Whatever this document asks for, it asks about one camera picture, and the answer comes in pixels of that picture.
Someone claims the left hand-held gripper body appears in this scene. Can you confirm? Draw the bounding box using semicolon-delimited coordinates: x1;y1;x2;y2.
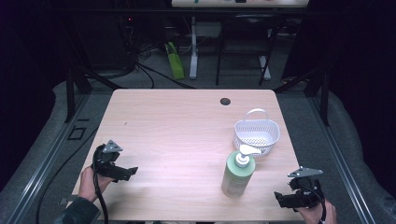
92;139;125;181

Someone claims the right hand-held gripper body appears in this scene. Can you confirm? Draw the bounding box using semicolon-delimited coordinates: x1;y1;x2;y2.
287;166;325;209

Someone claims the green pump soap bottle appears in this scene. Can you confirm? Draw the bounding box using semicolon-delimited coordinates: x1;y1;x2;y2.
220;144;262;199

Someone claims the white perforated plastic basket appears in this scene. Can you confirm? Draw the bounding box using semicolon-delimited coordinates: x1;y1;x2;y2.
233;107;281;159

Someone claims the person's right hand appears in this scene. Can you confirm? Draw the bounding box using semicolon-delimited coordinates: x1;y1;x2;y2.
293;199;338;224

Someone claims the person's left hand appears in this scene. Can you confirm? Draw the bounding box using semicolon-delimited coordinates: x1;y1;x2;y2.
78;165;115;203

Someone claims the green bottle on floor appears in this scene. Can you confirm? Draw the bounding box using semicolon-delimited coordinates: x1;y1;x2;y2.
164;41;187;80

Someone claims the dark equipment cabinet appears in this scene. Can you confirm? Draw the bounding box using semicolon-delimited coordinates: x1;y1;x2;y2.
73;12;130;71

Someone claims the white-legged background desk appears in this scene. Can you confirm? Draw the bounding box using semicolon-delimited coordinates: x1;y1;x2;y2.
171;0;310;82

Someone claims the black metal chair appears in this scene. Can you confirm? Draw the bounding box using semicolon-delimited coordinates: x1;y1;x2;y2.
215;12;278;87

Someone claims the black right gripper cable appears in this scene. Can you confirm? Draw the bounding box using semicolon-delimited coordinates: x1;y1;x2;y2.
298;184;328;224

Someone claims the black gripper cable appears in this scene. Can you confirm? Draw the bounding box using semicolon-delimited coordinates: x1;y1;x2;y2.
298;184;328;224
92;146;110;224

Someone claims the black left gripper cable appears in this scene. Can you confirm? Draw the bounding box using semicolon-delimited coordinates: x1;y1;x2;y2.
92;146;110;224

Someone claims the aluminium floor rail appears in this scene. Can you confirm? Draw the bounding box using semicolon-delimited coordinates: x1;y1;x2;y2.
6;92;92;224
306;92;378;224

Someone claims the black floor cable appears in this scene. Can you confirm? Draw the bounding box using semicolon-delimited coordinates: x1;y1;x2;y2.
35;126;100;224

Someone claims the black metal frame stand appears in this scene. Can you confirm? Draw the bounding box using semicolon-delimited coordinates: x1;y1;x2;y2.
64;63;125;124
273;65;332;127

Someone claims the bundle of black floor cables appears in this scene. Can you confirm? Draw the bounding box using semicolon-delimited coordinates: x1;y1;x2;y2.
122;18;198;91

